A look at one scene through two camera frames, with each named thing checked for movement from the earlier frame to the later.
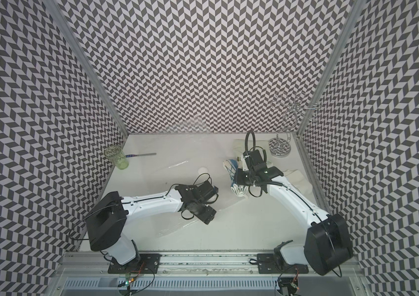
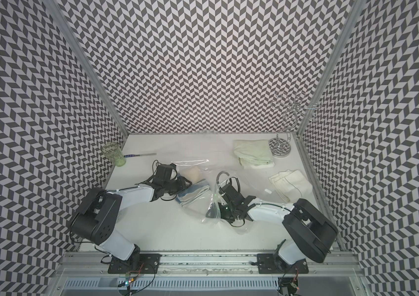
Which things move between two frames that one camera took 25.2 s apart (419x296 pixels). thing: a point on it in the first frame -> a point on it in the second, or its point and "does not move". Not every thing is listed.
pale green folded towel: (241, 146) does not move
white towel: (296, 179) does not move
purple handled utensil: (134, 155) does not move
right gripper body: (245, 177) -> (225, 212)
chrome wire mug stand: (280, 146) does not move
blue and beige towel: (238, 190) -> (198, 188)
